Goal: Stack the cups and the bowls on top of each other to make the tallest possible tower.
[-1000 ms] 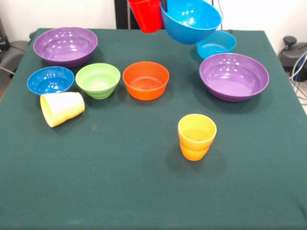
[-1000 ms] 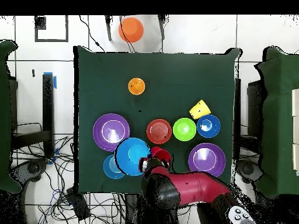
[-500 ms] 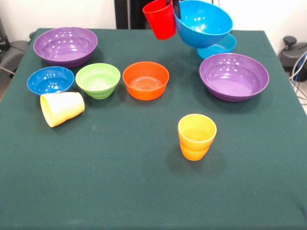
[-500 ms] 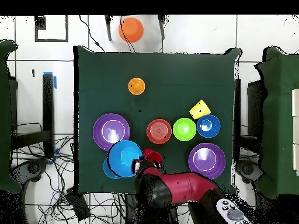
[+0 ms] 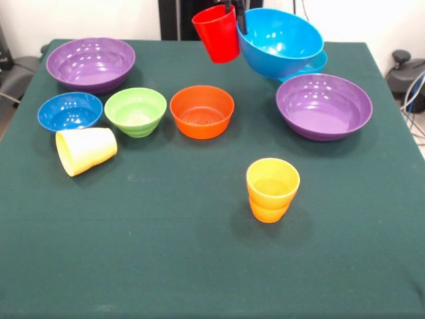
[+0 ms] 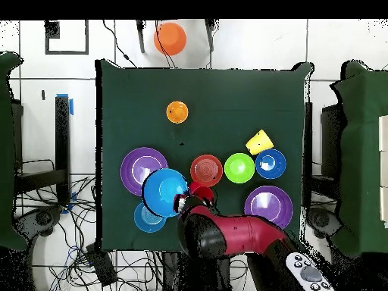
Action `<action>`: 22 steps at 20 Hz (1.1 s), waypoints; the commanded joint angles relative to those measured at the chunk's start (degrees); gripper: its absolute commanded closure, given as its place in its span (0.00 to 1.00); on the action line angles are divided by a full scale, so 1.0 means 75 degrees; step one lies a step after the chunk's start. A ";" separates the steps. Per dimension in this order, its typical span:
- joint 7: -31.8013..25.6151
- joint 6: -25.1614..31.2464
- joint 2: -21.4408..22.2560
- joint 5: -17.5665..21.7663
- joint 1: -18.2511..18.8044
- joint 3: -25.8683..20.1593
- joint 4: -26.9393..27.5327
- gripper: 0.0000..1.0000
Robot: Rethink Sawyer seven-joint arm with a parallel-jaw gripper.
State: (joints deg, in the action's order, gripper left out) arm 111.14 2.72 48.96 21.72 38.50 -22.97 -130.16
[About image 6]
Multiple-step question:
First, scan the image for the blue tape strip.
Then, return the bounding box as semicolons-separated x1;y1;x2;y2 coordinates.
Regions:
56;93;74;116

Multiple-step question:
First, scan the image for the orange plastic cup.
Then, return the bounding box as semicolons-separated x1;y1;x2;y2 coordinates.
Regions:
165;100;189;124

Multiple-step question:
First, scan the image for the orange-red plastic bowl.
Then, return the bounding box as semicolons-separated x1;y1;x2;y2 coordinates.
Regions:
189;154;224;188

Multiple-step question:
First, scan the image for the red plastic cup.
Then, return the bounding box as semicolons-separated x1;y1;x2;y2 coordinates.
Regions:
188;181;215;202

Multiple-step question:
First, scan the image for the dark blue plastic bowl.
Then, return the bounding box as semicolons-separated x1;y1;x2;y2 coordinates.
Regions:
255;148;287;180

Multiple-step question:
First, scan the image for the black cable with connector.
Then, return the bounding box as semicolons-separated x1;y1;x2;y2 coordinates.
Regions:
102;20;138;68

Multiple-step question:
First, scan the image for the black tripod leg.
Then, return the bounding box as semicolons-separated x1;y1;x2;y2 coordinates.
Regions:
205;19;220;52
135;20;146;55

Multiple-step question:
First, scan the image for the purple plastic bowl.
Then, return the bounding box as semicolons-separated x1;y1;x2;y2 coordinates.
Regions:
243;185;294;230
120;146;169;197

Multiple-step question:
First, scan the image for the white box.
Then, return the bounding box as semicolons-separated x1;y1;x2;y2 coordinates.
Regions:
380;186;388;224

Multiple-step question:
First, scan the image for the green cloth covered table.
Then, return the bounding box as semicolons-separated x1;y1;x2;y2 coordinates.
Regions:
0;50;30;252
329;59;388;258

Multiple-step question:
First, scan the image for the orange round object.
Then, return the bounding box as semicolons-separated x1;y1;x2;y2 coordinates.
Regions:
153;21;188;57

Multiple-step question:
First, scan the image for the tangle of floor cables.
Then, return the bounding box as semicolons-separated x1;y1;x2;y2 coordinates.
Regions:
17;158;164;291

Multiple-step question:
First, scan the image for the green plastic bowl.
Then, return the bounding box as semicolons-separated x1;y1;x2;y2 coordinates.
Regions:
223;152;256;185

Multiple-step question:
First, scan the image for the black metal stand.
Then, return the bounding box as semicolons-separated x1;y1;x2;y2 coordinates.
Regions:
14;95;72;206

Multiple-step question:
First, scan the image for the dark green tablecloth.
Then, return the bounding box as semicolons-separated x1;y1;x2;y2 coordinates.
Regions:
94;58;314;254

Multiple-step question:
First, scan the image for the small light blue bowl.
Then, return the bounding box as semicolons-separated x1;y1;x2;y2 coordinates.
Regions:
133;202;167;234

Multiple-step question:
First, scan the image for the yellow plastic cup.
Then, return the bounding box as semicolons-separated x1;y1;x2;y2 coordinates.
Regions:
244;129;274;156

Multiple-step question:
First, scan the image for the black metal post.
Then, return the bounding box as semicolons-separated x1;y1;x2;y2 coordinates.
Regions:
304;102;314;210

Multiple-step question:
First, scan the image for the black power adapter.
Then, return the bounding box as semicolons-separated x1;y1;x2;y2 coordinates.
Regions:
85;243;118;287

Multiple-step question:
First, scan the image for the black grey chair base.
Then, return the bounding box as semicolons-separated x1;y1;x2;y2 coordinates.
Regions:
13;205;65;243

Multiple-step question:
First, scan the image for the large light blue bowl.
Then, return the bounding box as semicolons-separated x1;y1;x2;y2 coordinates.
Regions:
142;167;191;219

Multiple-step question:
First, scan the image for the black square floor frame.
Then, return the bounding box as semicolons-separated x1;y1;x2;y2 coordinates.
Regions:
44;20;89;55

